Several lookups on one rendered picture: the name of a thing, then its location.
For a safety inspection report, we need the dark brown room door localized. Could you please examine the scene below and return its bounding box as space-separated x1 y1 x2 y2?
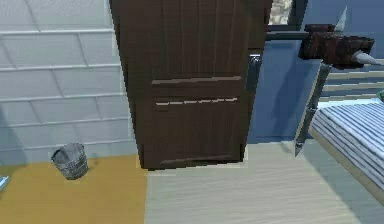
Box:
109 0 274 171

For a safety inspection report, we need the grey mesh waste bin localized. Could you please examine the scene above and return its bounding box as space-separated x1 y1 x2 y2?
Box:
50 142 90 181

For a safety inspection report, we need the bed with striped blue cover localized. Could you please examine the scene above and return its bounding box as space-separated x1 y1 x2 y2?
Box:
293 6 384 207

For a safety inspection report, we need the silver door handle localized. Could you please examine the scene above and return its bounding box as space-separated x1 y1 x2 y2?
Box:
245 53 262 95

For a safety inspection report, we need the window with dark frame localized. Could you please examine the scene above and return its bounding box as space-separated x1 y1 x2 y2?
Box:
265 0 309 42

